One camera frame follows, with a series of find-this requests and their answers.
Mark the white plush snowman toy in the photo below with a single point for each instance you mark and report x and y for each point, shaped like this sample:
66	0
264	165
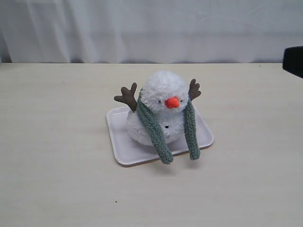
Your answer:
166	95

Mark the white rectangular tray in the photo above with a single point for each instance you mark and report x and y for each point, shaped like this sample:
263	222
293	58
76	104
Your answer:
128	152

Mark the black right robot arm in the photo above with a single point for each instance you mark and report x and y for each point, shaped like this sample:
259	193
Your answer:
293	60

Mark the green fleece scarf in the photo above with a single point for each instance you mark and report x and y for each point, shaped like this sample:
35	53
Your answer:
156	134

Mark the white backdrop curtain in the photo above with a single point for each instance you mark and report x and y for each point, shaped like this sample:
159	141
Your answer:
148	31

